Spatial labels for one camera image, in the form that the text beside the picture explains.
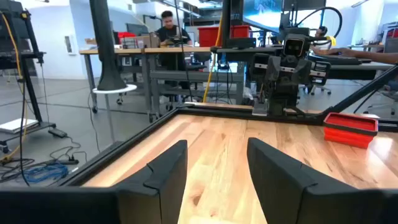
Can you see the lit monitor screen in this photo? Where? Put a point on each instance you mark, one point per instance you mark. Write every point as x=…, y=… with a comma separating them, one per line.
x=261, y=14

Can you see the cardboard box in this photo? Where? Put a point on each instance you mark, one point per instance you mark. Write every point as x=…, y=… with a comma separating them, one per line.
x=146, y=42

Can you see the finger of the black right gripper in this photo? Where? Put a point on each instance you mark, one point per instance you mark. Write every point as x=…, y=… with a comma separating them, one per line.
x=273, y=68
x=302, y=71

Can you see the black power strip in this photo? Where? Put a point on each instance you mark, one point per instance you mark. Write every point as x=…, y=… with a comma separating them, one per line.
x=66, y=161

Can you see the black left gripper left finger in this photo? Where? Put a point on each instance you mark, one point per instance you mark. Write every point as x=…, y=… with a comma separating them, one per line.
x=155, y=193

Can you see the black keyboard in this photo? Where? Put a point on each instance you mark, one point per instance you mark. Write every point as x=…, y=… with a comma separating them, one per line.
x=335, y=60

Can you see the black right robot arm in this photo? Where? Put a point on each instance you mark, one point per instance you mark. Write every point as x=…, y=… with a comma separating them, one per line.
x=281, y=96

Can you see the white lamp base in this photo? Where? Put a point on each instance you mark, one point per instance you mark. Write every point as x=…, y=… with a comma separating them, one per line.
x=115, y=89

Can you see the red plastic storage tote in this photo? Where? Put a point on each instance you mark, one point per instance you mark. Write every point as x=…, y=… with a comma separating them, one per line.
x=208, y=35

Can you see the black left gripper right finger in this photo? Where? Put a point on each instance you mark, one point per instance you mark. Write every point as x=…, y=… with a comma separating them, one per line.
x=280, y=193

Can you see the red tray with grey inside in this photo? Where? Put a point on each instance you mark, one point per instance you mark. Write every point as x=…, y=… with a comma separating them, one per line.
x=348, y=137

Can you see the person seated at desk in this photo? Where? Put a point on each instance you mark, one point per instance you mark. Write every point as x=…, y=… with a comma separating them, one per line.
x=171, y=32

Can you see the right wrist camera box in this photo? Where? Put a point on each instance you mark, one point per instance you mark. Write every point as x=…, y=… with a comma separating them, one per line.
x=293, y=46

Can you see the grey work desk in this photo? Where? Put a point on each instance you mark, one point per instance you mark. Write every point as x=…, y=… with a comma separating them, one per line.
x=357, y=70

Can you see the white flat panel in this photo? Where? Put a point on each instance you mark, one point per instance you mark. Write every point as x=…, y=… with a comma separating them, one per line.
x=15, y=125

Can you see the black equipment stand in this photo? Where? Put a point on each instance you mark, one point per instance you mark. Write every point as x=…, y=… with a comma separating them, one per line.
x=34, y=84

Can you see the person with headphones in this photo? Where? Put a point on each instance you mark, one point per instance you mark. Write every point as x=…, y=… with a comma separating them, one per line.
x=320, y=32

